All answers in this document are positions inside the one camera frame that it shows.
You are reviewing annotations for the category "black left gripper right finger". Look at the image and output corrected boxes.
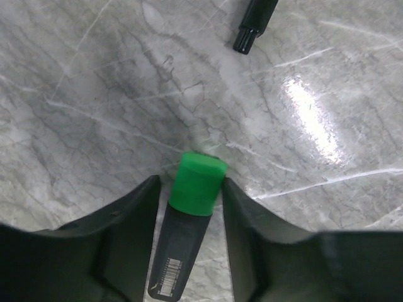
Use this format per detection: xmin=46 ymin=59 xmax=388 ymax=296
xmin=222 ymin=178 xmax=402 ymax=301

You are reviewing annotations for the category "green black highlighter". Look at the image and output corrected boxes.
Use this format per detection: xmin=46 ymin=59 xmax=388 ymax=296
xmin=147 ymin=152 xmax=227 ymax=301

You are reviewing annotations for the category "small black cap piece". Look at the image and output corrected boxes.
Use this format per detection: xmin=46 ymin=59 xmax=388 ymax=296
xmin=232 ymin=0 xmax=278 ymax=55

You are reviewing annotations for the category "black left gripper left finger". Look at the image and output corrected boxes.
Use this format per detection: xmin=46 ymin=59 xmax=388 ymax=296
xmin=1 ymin=176 xmax=161 ymax=301

